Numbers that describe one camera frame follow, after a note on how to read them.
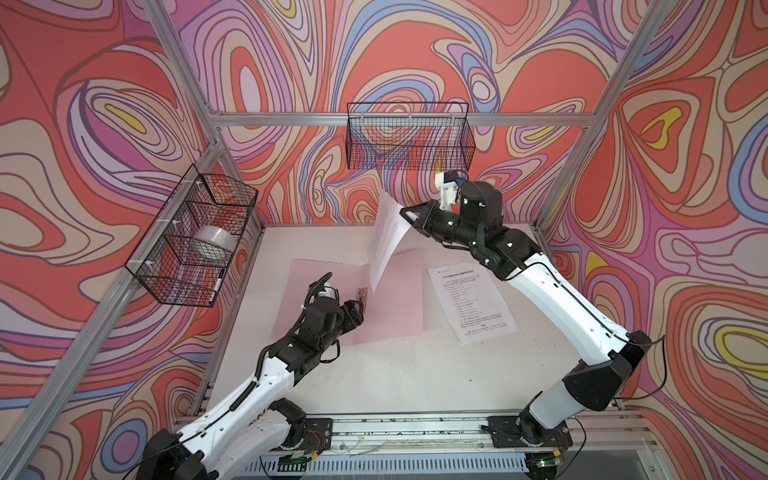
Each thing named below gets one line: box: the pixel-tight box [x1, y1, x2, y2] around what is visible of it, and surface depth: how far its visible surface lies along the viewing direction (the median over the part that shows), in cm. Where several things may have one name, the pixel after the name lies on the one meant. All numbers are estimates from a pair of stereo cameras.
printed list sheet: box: [428, 262, 519, 346], surface depth 98 cm
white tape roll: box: [193, 225, 236, 260], surface depth 74 cm
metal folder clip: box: [358, 287, 368, 307], surface depth 100 cm
